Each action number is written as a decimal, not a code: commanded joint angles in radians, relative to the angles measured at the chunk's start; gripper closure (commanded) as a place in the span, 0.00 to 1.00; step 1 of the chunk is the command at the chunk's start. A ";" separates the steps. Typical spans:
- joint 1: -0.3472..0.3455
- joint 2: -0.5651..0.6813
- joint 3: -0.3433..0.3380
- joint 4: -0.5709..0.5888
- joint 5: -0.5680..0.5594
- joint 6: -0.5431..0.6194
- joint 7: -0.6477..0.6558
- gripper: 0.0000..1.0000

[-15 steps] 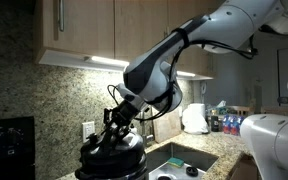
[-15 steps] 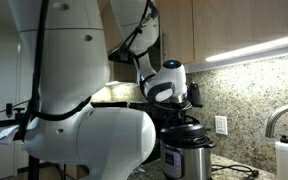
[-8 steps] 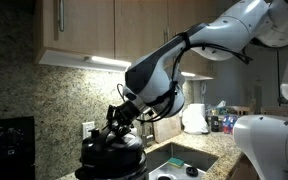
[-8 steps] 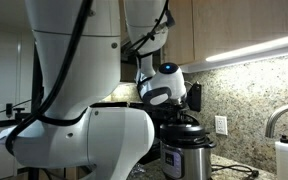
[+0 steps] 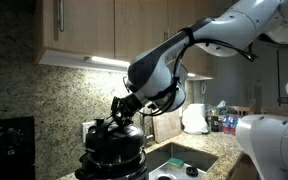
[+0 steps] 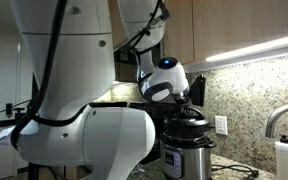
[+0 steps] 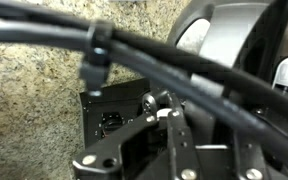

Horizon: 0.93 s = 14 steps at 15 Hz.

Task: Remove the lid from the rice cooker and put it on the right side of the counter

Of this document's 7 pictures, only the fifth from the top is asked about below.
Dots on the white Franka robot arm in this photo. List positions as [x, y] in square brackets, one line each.
[234, 26]

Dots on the white wall outlet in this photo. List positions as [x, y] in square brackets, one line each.
[85, 128]

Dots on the white paper towel roll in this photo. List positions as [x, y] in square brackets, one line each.
[197, 109]

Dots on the black rice cooker lid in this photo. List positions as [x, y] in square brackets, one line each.
[114, 143]

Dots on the wooden cabinet door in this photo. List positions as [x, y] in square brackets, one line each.
[197, 8]
[137, 23]
[87, 26]

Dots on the under cabinet light strip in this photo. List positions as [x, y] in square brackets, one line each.
[110, 62]

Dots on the wooden base cabinet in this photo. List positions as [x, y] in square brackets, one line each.
[239, 171]

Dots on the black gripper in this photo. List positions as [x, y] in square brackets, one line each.
[130, 104]

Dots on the steel kitchen sink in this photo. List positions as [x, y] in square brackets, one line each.
[197, 159]

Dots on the steel rice cooker base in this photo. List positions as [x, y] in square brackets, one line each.
[110, 171]

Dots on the green sponge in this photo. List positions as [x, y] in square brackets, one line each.
[175, 162]

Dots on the wooden chair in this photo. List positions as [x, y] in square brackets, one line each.
[240, 110]

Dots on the black bottle white print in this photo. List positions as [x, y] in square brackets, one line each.
[215, 124]

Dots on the black kitchen stove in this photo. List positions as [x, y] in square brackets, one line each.
[7, 146]

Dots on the black sink strainer plug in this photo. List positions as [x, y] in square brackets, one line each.
[192, 171]

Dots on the colourful tissue box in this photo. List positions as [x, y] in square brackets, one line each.
[221, 107]

